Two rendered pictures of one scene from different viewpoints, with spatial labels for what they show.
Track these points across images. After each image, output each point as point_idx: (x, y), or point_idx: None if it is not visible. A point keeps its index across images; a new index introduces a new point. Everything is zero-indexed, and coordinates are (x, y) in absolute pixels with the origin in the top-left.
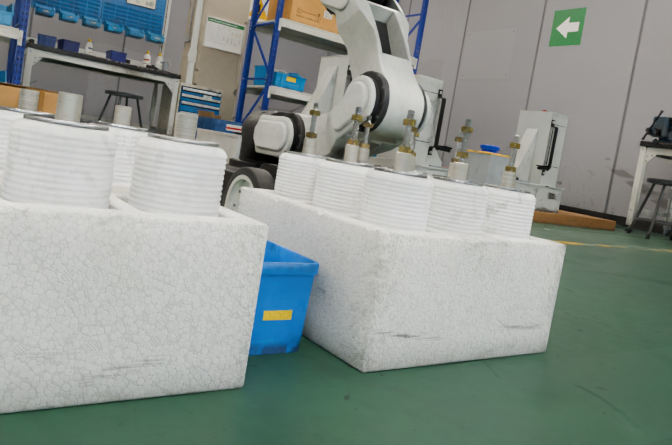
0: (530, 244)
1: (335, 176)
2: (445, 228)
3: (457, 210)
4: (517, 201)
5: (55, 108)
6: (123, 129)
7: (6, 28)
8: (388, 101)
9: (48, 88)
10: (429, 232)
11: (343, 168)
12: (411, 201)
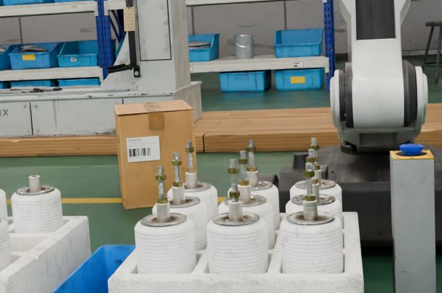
0: (296, 281)
1: None
2: (211, 266)
3: (214, 250)
4: (294, 235)
5: (175, 124)
6: (23, 196)
7: None
8: (350, 97)
9: (408, 20)
10: (172, 274)
11: (156, 211)
12: (149, 248)
